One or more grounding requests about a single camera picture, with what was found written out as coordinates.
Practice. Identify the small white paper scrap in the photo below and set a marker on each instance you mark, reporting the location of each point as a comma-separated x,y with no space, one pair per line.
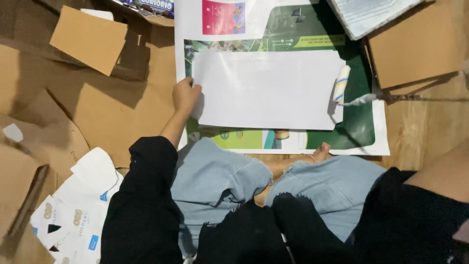
13,132

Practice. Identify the colourful printed packet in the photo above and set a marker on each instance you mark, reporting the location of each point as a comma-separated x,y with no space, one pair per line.
152,6

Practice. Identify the person's black top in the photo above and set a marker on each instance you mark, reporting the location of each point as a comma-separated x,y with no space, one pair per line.
146,212

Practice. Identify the person's left fingers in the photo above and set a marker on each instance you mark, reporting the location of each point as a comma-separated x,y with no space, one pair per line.
190,85

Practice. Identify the white paper sheet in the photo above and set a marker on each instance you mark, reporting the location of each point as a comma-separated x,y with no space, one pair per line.
267,91

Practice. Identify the pile of white printed cartons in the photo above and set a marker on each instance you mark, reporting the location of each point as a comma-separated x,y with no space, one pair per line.
77,209

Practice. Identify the small brown cardboard piece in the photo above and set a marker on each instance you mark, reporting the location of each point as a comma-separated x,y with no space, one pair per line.
89,38

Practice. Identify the large flattened brown cardboard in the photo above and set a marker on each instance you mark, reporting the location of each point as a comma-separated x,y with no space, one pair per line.
110,110

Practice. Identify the person's left hand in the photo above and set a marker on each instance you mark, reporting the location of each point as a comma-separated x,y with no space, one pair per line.
185,97

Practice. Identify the person's light blue jeans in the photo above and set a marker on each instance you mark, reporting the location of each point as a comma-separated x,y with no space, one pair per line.
220,179

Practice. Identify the white paint roller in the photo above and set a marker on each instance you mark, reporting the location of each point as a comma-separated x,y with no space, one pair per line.
341,82

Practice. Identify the stack of white boards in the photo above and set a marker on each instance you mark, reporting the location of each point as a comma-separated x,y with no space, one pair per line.
370,14

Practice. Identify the person's bare foot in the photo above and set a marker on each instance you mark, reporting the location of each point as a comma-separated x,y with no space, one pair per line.
315,156

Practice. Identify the green printed poster sheet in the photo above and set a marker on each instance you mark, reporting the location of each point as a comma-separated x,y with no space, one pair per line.
351,124

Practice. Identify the brown cardboard box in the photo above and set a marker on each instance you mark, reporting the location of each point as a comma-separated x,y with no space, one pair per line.
414,51

